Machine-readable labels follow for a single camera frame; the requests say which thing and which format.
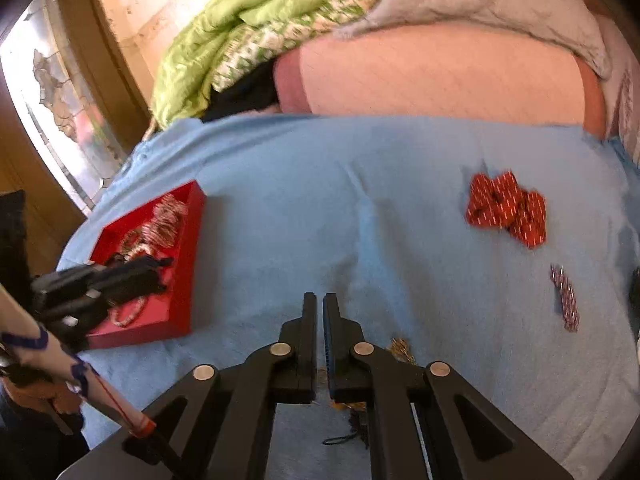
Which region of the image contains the gold pendant necklace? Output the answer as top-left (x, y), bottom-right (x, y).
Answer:
top-left (314, 337), bottom-right (417, 447)

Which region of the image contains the striped floral pillow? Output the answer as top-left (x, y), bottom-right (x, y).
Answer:
top-left (602, 25), bottom-right (640, 161)

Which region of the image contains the green quilt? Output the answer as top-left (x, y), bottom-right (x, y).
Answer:
top-left (150, 0), bottom-right (391, 128)

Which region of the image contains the purple hair clip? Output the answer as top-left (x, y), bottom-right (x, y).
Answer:
top-left (550, 264), bottom-right (581, 333)

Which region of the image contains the black cloth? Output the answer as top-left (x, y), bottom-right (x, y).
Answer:
top-left (200, 60), bottom-right (283, 122)

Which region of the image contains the leopard print scrunchie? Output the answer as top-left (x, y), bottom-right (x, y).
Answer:
top-left (119, 229), bottom-right (151, 260)

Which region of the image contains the person's left hand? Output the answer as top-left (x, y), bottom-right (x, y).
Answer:
top-left (0, 360), bottom-right (85, 433)

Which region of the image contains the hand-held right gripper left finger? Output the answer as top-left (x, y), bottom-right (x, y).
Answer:
top-left (120, 292), bottom-right (318, 480)

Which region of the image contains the red plaid scrunchie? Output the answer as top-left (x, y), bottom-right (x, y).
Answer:
top-left (141, 195), bottom-right (190, 250)

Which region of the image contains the wooden door with glass pane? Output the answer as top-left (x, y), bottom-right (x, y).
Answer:
top-left (0, 0), bottom-right (128, 211)

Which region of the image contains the red dotted scrunchie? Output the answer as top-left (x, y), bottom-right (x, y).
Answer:
top-left (466, 171), bottom-right (547, 250)

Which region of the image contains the red tray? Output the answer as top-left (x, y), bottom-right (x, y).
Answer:
top-left (86, 181), bottom-right (207, 351)

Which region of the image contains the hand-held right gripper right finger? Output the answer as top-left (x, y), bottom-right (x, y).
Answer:
top-left (322, 292), bottom-right (576, 480)

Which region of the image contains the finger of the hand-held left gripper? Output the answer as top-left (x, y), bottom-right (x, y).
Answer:
top-left (107, 256), bottom-right (174, 278)
top-left (100, 272), bottom-right (169, 308)

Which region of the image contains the white printed strap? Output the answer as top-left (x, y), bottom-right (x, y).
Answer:
top-left (0, 285), bottom-right (157, 436)

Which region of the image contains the pink quilted cushion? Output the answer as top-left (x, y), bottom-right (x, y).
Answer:
top-left (274, 25), bottom-right (606, 133)

